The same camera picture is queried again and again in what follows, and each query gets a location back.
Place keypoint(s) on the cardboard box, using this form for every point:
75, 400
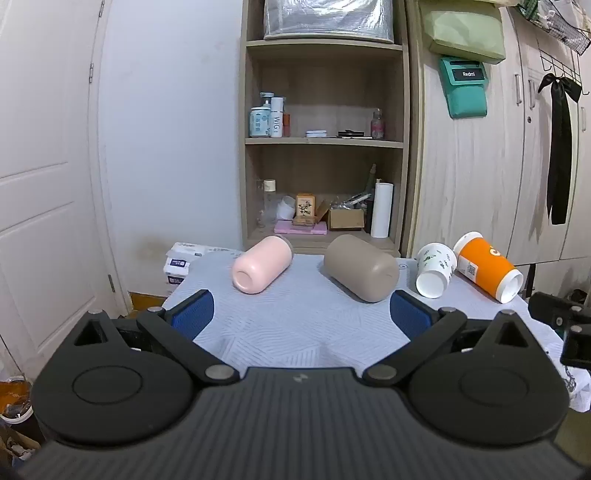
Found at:
345, 219

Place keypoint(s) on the small orange bottle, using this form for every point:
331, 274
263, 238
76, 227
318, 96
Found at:
286, 125

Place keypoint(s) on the brown cup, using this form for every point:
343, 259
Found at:
362, 267

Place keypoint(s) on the wooden shelf unit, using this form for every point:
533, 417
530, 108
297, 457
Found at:
323, 166

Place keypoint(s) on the clear glass bottle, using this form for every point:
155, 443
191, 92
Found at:
269, 203

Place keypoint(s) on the pink bottle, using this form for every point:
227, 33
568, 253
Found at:
377, 127

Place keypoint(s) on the white floral paper cup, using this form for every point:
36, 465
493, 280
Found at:
436, 267

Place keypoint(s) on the teal hanging pouch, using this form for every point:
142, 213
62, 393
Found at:
466, 94

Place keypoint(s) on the black ribbon bow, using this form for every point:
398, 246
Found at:
559, 152

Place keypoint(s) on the light wooden wardrobe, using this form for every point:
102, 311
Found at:
498, 184

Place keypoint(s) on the white flat case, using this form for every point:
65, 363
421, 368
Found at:
316, 134

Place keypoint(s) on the silver storage bag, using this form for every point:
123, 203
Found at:
328, 18

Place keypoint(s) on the black flat case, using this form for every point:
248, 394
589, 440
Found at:
354, 134

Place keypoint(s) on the blue white pump bottle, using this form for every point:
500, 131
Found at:
259, 122

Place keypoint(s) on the white paper roll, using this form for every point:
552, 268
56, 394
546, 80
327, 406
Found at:
382, 210

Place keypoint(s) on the pink cup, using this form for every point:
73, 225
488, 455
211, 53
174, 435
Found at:
263, 265

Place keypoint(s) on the light blue table cloth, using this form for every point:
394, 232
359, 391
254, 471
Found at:
300, 323

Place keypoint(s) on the tall white bottle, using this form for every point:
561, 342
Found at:
276, 117

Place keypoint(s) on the dark green bottle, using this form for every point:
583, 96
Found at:
370, 184

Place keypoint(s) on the small floral box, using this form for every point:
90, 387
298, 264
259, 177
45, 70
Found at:
305, 205

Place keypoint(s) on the white blue tissue pack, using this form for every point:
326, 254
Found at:
182, 265

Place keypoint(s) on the small white cup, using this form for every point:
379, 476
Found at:
286, 208

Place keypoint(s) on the pink flat box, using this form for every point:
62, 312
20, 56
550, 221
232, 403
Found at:
300, 228

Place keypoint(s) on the orange paper cup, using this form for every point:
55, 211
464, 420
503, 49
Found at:
487, 267

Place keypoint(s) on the white door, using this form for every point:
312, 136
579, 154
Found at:
46, 184

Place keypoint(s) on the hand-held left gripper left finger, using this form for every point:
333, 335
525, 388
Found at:
194, 316

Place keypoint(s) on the light green hanging pouch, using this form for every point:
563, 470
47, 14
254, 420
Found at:
464, 32

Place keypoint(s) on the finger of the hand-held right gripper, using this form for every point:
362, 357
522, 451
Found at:
551, 308
577, 346

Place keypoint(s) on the white patterned cloth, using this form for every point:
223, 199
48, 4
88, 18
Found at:
575, 385

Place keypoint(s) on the orange bag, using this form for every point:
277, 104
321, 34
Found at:
14, 392

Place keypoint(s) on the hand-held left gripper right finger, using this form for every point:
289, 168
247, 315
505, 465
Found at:
408, 316

